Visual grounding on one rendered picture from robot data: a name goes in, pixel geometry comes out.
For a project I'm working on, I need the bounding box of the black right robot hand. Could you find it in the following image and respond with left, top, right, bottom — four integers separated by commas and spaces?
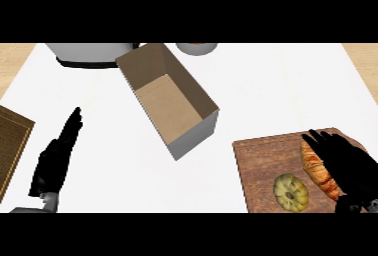
299, 129, 378, 214

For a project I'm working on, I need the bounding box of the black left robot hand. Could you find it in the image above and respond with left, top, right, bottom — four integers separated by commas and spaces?
26, 106, 84, 198

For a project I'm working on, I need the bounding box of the golden brown croissant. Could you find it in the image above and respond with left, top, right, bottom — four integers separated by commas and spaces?
299, 139, 342, 202

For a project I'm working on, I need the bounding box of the brown wooden cutting board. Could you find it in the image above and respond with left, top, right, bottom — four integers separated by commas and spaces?
231, 127, 369, 214

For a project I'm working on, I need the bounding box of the open cardboard box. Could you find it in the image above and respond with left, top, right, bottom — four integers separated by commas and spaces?
115, 43, 221, 162

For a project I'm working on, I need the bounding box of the brown woven placemat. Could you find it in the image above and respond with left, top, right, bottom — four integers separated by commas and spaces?
0, 105, 36, 204

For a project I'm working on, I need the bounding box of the yellow round pastry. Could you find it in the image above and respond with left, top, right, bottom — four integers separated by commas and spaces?
271, 172, 311, 213

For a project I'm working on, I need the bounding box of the grey appliance with black base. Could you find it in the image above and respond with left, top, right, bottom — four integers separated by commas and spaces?
44, 43, 141, 70

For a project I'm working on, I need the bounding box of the grey round container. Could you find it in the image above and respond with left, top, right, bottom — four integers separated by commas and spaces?
174, 43, 218, 57

